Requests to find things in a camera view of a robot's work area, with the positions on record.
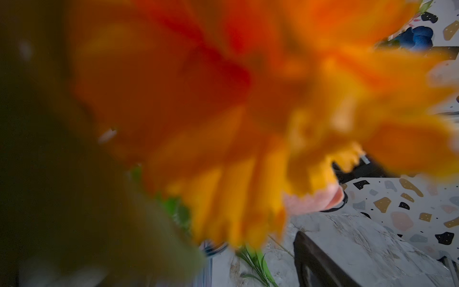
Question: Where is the pink tulip bud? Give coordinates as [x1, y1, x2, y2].
[283, 184, 344, 216]

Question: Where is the large orange gerbera flower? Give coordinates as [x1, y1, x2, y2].
[66, 1, 459, 246]

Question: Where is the purple ribbed glass vase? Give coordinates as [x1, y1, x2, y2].
[192, 240, 228, 287]

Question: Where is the black rectangular case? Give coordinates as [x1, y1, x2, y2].
[294, 231, 361, 287]

